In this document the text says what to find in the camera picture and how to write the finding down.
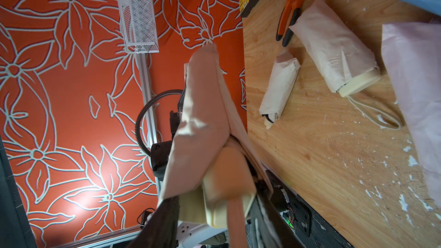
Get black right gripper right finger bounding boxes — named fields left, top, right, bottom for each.
left=246, top=193, right=304, bottom=248

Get cream sleeved umbrella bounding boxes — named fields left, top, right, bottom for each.
left=290, top=0, right=403, bottom=130

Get small cream folded umbrella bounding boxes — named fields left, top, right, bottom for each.
left=259, top=49, right=301, bottom=130

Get aluminium frame rail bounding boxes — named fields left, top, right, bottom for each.
left=57, top=54, right=158, bottom=248

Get pink sleeved umbrella long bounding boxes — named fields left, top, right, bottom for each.
left=381, top=23, right=441, bottom=206

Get orange handled pliers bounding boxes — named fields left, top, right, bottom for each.
left=276, top=0, right=304, bottom=47

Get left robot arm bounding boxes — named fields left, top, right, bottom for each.
left=128, top=90, right=228, bottom=248

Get pink sleeved umbrella short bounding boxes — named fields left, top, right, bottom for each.
left=158, top=44, right=273, bottom=248

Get white mesh basket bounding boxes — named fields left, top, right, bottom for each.
left=117, top=0, right=159, bottom=54

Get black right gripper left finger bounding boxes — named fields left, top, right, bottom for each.
left=127, top=196, right=180, bottom=248

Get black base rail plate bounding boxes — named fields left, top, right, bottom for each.
left=266, top=169, right=353, bottom=248

